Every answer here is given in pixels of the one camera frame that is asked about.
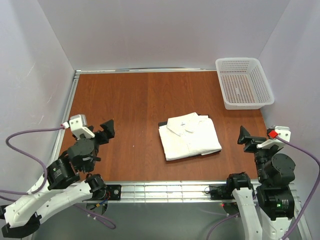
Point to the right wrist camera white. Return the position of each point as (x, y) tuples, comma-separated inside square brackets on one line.
[(278, 137)]

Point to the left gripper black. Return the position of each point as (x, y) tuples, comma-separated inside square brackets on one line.
[(100, 136)]

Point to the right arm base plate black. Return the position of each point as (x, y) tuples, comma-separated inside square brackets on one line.
[(217, 192)]

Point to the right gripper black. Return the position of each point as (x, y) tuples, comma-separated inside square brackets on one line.
[(252, 143)]

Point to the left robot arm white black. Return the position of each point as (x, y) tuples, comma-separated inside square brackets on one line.
[(65, 182)]

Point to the white plastic basket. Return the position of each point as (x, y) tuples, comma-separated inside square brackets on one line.
[(243, 83)]

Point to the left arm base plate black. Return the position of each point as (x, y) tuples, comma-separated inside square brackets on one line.
[(113, 192)]

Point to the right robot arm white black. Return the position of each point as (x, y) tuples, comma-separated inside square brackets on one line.
[(266, 211)]

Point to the aluminium frame rail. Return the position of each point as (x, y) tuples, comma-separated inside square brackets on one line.
[(137, 102)]

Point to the white long sleeve shirt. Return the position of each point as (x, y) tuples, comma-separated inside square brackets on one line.
[(190, 137)]

